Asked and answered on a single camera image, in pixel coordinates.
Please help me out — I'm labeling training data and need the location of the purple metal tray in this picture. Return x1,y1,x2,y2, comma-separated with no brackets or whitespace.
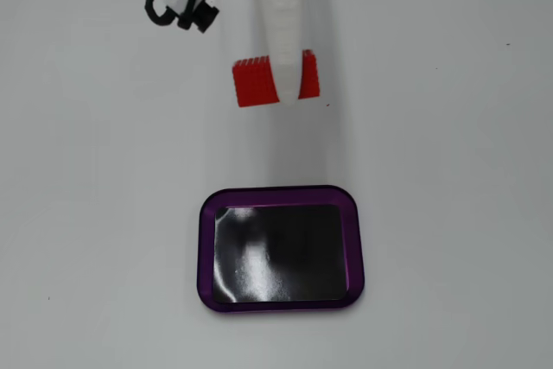
197,185,366,314

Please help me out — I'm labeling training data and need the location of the red cube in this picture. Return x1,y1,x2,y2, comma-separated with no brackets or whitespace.
232,49,321,109

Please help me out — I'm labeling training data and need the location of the black mat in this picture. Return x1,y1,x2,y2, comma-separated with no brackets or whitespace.
212,203,351,303

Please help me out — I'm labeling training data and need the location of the small black camera module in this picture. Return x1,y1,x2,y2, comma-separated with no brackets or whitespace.
175,0,220,34

